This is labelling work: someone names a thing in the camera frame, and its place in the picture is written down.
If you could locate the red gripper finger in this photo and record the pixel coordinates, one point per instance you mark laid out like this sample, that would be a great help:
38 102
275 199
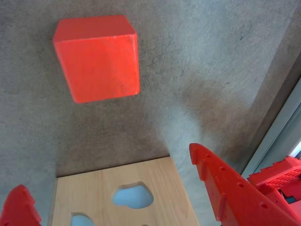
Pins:
20 207
240 202

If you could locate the red robot arm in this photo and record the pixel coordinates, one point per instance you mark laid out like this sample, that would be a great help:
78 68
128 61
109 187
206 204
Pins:
279 179

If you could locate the wooden shape sorter box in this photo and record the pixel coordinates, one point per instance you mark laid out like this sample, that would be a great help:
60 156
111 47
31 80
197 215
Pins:
94 183

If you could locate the red cube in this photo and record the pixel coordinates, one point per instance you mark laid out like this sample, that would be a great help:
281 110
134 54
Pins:
98 63

